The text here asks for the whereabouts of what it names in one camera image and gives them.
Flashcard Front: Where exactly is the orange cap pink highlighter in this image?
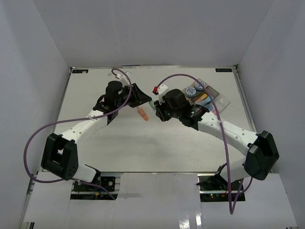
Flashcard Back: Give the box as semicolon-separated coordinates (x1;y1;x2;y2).
196;94;208;103

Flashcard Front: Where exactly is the right black corner label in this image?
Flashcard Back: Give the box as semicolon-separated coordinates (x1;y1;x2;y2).
215;68;232;73

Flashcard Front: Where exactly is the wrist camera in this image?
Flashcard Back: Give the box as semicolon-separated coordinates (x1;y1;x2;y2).
115;73;130;87
152;84;169;104

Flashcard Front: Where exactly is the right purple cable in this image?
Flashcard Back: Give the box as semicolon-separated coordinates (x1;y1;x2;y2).
156;74;253;215

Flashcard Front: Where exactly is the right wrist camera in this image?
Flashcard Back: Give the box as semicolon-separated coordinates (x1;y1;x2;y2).
152;84;169;104

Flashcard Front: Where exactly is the grey transparent tray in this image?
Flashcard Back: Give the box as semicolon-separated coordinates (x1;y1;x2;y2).
194;86;219;106

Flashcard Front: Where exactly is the purple cable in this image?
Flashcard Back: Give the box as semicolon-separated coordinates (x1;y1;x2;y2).
156;74;253;215
23;68;133;184

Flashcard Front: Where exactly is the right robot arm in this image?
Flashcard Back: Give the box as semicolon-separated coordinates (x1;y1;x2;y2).
153;84;279;191

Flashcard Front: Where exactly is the black corner label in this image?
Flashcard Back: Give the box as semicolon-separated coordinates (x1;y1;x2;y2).
215;68;232;73
72;69;89;74

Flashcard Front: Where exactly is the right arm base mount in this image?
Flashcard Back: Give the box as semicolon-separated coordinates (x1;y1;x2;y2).
196;174;245;203

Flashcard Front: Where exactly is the amber transparent tray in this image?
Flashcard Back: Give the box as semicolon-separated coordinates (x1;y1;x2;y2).
182;79;208;99

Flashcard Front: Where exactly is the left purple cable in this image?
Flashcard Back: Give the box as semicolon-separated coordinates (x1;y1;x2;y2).
23;68;133;184

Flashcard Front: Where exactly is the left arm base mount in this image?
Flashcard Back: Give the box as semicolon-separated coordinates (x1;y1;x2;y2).
70;176;118;200

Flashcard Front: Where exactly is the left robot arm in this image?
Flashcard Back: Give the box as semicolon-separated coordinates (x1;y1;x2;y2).
41;81;152;190

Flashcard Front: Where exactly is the green correction tape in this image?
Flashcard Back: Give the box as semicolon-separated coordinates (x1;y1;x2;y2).
149;100;156;111

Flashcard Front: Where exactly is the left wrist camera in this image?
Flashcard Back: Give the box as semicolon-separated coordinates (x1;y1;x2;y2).
115;73;130;87

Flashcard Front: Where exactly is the orange correction tape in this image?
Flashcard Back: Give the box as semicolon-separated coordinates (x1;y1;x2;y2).
137;107;149;121

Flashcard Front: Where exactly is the left black corner label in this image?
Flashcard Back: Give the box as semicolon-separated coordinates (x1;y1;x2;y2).
72;69;89;74

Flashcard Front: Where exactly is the blue washi tape roll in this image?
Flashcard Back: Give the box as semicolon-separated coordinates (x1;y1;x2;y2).
184;86;197;98
194;80;206;92

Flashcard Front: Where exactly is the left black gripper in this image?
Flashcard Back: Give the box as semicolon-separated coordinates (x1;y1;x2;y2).
116;83;153;109

